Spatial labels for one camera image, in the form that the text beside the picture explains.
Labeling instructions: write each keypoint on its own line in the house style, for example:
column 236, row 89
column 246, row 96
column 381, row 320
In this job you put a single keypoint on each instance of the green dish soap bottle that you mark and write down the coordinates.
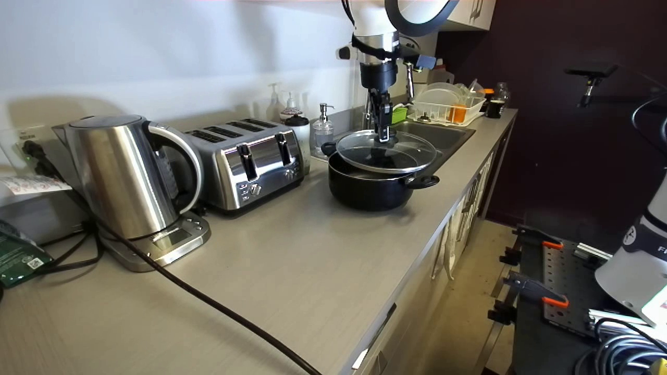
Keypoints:
column 399, row 114

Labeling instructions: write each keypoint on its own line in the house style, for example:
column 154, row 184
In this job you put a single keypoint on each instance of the white box with label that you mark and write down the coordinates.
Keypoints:
column 33, row 199

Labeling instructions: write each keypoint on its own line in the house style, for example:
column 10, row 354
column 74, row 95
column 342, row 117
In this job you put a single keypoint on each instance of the clear glass bottle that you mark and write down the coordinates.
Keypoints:
column 279, row 105

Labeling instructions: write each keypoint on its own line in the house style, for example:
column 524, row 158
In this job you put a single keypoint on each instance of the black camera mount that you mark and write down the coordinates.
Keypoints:
column 591, row 71

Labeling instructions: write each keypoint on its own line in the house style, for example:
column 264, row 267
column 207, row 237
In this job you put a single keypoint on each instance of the black clamp with orange tip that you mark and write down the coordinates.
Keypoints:
column 535, row 246
column 533, row 293

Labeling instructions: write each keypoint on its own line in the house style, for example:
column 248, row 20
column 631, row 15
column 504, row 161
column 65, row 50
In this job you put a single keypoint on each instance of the stainless steel double sink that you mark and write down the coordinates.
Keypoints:
column 445, row 137

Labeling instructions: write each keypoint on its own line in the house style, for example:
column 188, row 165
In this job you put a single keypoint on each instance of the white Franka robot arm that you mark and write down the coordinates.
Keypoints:
column 636, row 267

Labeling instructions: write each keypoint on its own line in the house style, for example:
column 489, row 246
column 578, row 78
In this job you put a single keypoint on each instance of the stainless steel four-slot toaster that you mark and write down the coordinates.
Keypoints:
column 242, row 168

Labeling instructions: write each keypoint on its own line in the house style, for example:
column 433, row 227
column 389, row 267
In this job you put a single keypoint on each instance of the green packet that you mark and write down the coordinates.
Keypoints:
column 19, row 256

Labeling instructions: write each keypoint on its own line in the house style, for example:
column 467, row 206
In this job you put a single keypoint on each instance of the glass lid with black knob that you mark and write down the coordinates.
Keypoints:
column 410, row 153

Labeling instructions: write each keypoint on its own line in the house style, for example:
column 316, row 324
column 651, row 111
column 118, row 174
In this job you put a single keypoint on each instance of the clear soap pump dispenser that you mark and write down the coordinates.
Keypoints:
column 321, row 137

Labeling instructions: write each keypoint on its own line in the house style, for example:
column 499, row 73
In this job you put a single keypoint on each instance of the white cup with black lid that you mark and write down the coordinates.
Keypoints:
column 300, row 137

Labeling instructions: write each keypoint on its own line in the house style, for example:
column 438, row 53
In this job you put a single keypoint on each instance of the stainless steel electric kettle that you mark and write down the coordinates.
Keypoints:
column 118, row 178

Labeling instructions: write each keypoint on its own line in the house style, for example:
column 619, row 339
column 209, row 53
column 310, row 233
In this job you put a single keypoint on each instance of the steel kettle base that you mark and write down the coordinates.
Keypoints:
column 183, row 240

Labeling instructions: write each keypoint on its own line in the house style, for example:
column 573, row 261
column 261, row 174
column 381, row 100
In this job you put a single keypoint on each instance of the small orange container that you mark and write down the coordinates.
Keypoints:
column 458, row 116

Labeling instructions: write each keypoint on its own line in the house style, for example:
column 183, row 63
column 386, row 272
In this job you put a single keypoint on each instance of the black cooking pot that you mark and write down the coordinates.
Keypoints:
column 367, row 191

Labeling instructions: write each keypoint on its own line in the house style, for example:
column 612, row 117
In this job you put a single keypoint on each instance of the small black cup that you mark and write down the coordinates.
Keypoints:
column 494, row 109

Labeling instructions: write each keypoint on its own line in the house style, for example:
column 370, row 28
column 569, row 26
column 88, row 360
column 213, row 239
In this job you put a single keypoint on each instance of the white dish rack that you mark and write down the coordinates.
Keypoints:
column 441, row 96

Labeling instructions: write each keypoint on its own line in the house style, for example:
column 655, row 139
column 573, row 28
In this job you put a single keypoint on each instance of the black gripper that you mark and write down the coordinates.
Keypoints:
column 379, row 76

